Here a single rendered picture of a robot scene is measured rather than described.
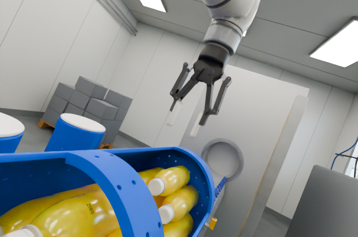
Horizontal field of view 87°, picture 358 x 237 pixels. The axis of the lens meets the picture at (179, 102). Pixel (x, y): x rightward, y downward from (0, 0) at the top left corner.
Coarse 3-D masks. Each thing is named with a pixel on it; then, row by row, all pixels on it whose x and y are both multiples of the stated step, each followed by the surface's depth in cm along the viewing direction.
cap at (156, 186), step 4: (152, 180) 47; (156, 180) 46; (160, 180) 47; (148, 184) 47; (152, 184) 46; (156, 184) 46; (160, 184) 46; (152, 188) 46; (156, 188) 46; (160, 188) 46; (152, 192) 46; (156, 192) 46; (160, 192) 46
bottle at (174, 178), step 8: (168, 168) 55; (176, 168) 57; (184, 168) 62; (160, 176) 49; (168, 176) 50; (176, 176) 52; (184, 176) 58; (168, 184) 48; (176, 184) 51; (184, 184) 58; (168, 192) 49
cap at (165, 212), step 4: (160, 208) 46; (164, 208) 46; (168, 208) 46; (160, 212) 46; (164, 212) 46; (168, 212) 45; (172, 212) 47; (160, 216) 46; (164, 216) 46; (168, 216) 45; (172, 216) 46; (164, 220) 46; (168, 220) 45
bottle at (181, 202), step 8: (176, 192) 54; (184, 192) 55; (192, 192) 59; (168, 200) 50; (176, 200) 50; (184, 200) 52; (192, 200) 56; (176, 208) 48; (184, 208) 50; (176, 216) 48
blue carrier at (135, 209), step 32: (0, 160) 19; (32, 160) 27; (64, 160) 34; (96, 160) 26; (128, 160) 57; (160, 160) 70; (192, 160) 66; (0, 192) 29; (32, 192) 34; (128, 192) 24; (128, 224) 21; (160, 224) 26
